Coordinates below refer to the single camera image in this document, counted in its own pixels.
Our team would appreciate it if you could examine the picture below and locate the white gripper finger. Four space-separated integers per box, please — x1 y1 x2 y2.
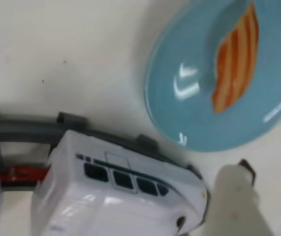
209 159 278 236

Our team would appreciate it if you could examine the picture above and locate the orange striped shrimp toy sushi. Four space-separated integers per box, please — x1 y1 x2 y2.
211 0 261 115

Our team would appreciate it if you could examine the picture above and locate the white Shinkansen toy locomotive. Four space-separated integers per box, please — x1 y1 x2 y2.
31 129 209 236

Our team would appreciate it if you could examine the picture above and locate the blue dish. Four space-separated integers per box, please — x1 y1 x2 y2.
144 0 281 153

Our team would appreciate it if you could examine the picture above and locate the red train coupler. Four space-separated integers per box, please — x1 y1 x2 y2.
0 166 48 183

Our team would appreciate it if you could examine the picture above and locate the grey circular toy train track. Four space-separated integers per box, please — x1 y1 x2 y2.
0 106 205 195

